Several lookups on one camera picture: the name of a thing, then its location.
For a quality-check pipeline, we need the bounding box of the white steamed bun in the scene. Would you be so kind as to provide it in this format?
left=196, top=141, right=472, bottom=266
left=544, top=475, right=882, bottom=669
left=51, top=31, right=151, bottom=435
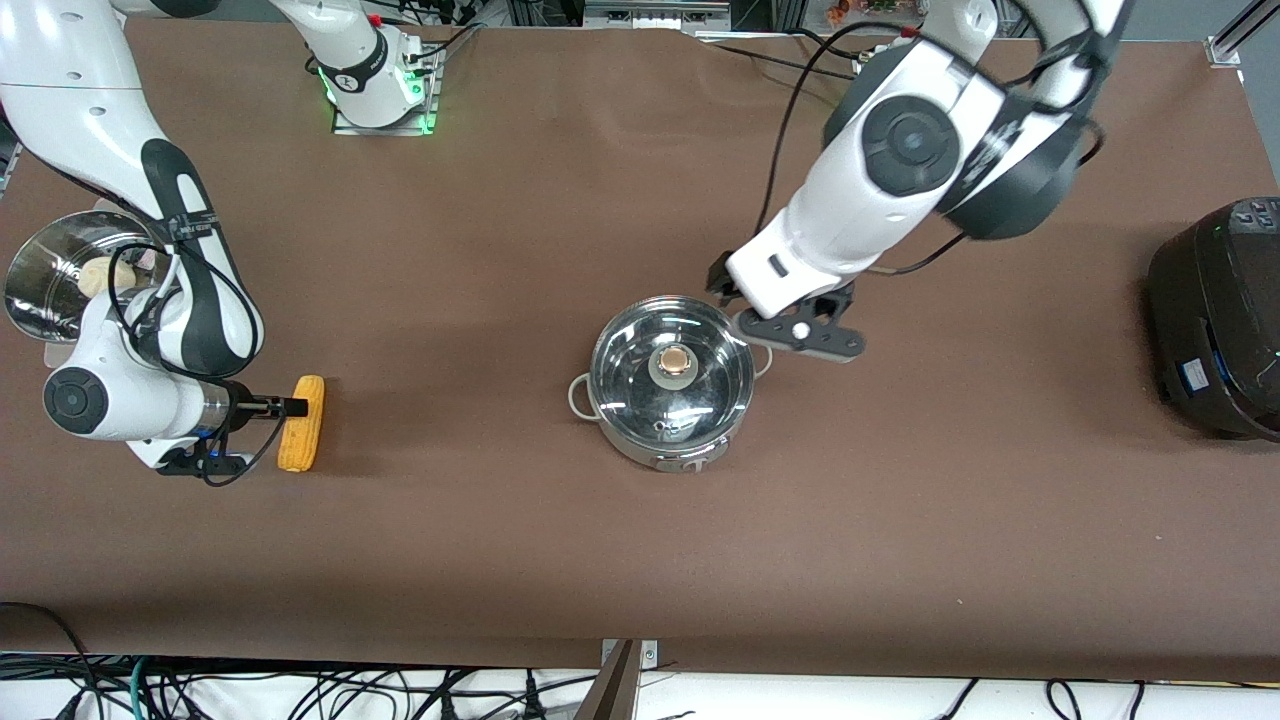
left=80, top=258, right=141, bottom=297

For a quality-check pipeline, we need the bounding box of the black base cable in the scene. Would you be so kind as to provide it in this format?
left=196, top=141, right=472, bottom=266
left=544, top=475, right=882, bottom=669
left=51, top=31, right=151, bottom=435
left=410, top=25, right=483, bottom=63

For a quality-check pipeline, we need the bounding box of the yellow corn cob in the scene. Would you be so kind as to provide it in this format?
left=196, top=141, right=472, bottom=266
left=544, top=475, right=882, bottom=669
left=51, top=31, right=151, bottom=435
left=277, top=375, right=326, bottom=473

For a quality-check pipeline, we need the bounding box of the steel pot with grey handles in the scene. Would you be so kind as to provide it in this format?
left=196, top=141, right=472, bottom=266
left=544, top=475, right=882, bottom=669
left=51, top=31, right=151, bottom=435
left=568, top=295, right=774, bottom=474

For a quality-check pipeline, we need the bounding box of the brown table cover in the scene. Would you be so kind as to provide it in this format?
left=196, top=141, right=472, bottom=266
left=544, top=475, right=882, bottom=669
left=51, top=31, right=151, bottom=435
left=0, top=18, right=1280, bottom=683

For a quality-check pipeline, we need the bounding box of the glass lid with copper knob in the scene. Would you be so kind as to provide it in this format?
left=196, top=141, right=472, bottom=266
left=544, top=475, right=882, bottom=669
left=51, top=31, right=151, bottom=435
left=590, top=297, right=756, bottom=446

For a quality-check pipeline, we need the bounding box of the long black table cable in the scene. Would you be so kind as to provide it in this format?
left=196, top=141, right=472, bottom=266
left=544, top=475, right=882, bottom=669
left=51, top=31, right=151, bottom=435
left=697, top=38, right=861, bottom=83

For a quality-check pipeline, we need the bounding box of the short black table cable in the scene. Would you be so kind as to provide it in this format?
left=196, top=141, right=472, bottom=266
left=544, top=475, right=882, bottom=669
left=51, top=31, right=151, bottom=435
left=792, top=26, right=866, bottom=61

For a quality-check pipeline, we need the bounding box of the dark metal bar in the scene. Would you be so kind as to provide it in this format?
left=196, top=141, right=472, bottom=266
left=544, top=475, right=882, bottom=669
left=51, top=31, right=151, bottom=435
left=575, top=640, right=643, bottom=720

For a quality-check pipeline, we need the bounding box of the black looped floor cable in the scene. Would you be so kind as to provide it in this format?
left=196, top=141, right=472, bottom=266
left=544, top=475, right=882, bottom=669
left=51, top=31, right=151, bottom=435
left=0, top=600, right=96, bottom=720

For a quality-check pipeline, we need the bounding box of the black rice cooker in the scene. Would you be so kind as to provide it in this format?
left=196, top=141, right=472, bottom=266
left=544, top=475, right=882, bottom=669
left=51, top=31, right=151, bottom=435
left=1145, top=197, right=1280, bottom=443

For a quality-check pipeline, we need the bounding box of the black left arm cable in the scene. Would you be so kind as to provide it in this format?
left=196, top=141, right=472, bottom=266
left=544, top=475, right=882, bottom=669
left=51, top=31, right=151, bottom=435
left=760, top=20, right=1106, bottom=278

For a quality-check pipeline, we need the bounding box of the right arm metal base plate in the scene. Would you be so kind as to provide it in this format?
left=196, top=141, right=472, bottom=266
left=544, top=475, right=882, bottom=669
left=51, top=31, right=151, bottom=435
left=332, top=45, right=439, bottom=136

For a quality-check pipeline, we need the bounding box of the silver background frame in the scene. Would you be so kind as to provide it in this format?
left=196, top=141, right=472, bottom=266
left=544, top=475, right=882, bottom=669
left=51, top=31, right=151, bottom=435
left=583, top=0, right=733, bottom=31

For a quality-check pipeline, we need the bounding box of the steel steamer pot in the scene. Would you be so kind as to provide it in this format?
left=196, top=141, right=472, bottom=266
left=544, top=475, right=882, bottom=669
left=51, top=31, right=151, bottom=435
left=5, top=205, right=171, bottom=371

